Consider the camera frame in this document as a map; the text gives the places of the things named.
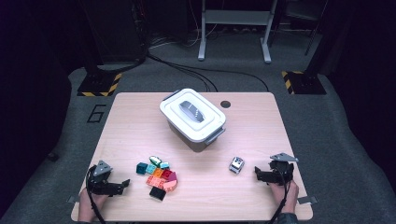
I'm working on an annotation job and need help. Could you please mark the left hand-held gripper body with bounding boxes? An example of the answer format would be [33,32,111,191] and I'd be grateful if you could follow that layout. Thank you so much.
[87,160,124,197]

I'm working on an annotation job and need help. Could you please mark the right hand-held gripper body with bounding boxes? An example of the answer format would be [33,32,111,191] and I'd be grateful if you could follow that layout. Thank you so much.
[263,152,299,186]

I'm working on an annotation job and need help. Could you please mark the dark teal building block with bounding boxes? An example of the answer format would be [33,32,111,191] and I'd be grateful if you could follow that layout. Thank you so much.
[135,161,149,175]

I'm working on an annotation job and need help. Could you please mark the small white grey toy car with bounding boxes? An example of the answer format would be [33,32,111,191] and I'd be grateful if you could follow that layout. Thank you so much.
[228,156,246,175]

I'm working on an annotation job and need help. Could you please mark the salmon building block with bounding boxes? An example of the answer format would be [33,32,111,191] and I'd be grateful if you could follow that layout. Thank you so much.
[146,175,168,189]

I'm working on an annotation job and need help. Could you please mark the black building block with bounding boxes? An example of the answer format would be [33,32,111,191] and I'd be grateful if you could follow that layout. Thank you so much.
[148,186,167,202]

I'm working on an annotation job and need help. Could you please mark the rounded pink building block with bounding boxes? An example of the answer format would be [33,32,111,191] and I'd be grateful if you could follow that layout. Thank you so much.
[162,179,178,192]

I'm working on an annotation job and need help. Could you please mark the clear brown storage box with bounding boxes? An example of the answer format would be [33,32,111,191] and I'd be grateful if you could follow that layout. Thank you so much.
[162,89,227,153]

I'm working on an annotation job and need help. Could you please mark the white box lid grey handle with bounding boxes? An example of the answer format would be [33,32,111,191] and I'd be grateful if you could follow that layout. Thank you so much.
[159,88,227,144]

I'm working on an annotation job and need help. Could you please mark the person's right hand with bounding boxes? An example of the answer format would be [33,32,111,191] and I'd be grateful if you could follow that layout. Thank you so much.
[269,180,300,215]

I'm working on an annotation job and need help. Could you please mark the person's left hand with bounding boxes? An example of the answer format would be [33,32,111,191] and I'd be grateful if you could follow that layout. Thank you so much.
[78,188,110,218]

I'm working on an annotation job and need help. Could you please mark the black yellow-striped stand base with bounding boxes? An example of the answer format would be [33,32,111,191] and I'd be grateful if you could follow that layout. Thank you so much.
[281,70,328,96]
[77,71,123,97]

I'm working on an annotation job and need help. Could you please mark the left hand-held gripper black cable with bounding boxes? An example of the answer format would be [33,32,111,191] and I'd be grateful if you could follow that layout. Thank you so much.
[85,165,106,224]

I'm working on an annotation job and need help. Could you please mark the hand-held gripper black cable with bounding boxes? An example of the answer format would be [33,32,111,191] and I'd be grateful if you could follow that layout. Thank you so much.
[269,167,289,224]
[85,165,106,224]

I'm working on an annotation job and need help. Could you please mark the right hand-held gripper black cable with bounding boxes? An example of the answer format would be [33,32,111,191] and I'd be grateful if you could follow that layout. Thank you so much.
[269,167,289,224]

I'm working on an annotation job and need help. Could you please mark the thin black floor cable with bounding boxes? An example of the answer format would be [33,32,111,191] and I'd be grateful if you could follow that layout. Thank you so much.
[186,66,270,93]

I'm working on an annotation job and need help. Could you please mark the black floor cable bundle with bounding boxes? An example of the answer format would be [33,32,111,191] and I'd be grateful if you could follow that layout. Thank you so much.
[145,51,219,93]

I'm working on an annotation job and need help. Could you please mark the white metal stand frame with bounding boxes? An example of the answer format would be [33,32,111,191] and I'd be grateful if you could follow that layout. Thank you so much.
[197,0,278,64]

